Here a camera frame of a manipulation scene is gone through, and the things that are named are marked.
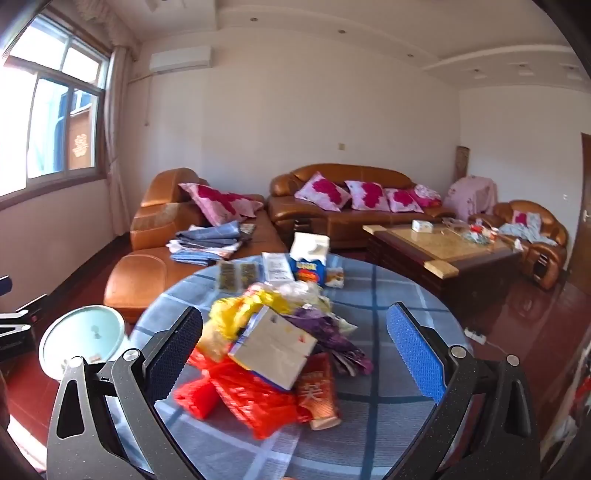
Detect brown leather chaise sofa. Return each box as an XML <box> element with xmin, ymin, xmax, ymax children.
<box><xmin>103</xmin><ymin>167</ymin><xmax>287</xmax><ymax>325</ymax></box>

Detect yellow plastic bag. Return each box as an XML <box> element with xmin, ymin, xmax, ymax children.
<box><xmin>195</xmin><ymin>288</ymin><xmax>296</xmax><ymax>362</ymax></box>

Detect white wall air conditioner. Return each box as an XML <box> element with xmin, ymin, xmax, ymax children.
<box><xmin>149</xmin><ymin>46</ymin><xmax>212</xmax><ymax>74</ymax></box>

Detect pink floral pillow on chaise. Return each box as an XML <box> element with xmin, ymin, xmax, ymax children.
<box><xmin>179</xmin><ymin>183</ymin><xmax>263</xmax><ymax>226</ymax></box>

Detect large framed window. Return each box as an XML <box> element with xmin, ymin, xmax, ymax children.
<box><xmin>1</xmin><ymin>15</ymin><xmax>108</xmax><ymax>198</ymax></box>

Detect blue Look milk carton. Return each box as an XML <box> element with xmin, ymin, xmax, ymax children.
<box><xmin>288</xmin><ymin>232</ymin><xmax>329</xmax><ymax>287</ymax></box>

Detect purple floral wrapper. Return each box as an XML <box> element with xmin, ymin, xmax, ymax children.
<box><xmin>286</xmin><ymin>307</ymin><xmax>374</xmax><ymax>377</ymax></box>

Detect red plastic bag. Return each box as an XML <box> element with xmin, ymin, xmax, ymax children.
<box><xmin>173</xmin><ymin>349</ymin><xmax>311</xmax><ymax>440</ymax></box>

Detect white blue milk box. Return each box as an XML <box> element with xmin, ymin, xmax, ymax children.
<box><xmin>262</xmin><ymin>252</ymin><xmax>294</xmax><ymax>286</ymax></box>

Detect wooden glass-top coffee table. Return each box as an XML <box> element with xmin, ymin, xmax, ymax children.
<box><xmin>363</xmin><ymin>224</ymin><xmax>522</xmax><ymax>323</ymax></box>

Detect blue white paper box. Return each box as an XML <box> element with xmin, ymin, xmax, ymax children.
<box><xmin>228</xmin><ymin>306</ymin><xmax>317</xmax><ymax>391</ymax></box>

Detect pink pillow on armchair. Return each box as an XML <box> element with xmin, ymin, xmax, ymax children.
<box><xmin>511</xmin><ymin>210</ymin><xmax>542</xmax><ymax>232</ymax></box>

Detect small pastry snack box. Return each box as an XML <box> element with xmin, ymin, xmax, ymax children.
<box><xmin>325</xmin><ymin>267</ymin><xmax>345</xmax><ymax>289</ymax></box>

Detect white power strip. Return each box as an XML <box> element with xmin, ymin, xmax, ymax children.
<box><xmin>464</xmin><ymin>328</ymin><xmax>487</xmax><ymax>345</ymax></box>

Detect folded blue plaid bedding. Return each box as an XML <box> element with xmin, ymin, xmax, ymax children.
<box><xmin>166</xmin><ymin>221</ymin><xmax>256</xmax><ymax>266</ymax></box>

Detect clear dark snack packet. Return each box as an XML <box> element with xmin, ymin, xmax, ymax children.
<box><xmin>217</xmin><ymin>261</ymin><xmax>259</xmax><ymax>293</ymax></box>

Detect brown leather three-seat sofa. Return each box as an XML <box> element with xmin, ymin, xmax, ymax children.
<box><xmin>267</xmin><ymin>163</ymin><xmax>455</xmax><ymax>250</ymax></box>

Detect red orange snack wrapper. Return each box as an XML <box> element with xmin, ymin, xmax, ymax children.
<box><xmin>295</xmin><ymin>353</ymin><xmax>342</xmax><ymax>431</ymax></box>

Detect clear bag red white print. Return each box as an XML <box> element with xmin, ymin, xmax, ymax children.
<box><xmin>245</xmin><ymin>281</ymin><xmax>332</xmax><ymax>313</ymax></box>

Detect blue plaid tablecloth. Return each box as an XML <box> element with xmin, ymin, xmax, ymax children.
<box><xmin>110</xmin><ymin>254</ymin><xmax>473</xmax><ymax>480</ymax></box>

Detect beige right curtain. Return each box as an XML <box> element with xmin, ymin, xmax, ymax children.
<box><xmin>103</xmin><ymin>46</ymin><xmax>130</xmax><ymax>236</ymax></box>

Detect pink blanket on chair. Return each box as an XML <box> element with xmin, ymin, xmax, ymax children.
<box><xmin>443</xmin><ymin>175</ymin><xmax>497</xmax><ymax>221</ymax></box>

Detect brown leather armchair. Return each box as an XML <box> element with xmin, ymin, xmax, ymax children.
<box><xmin>469</xmin><ymin>200</ymin><xmax>568</xmax><ymax>290</ymax></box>

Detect white tissue box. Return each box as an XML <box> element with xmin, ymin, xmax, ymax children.
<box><xmin>412</xmin><ymin>220</ymin><xmax>434</xmax><ymax>233</ymax></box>

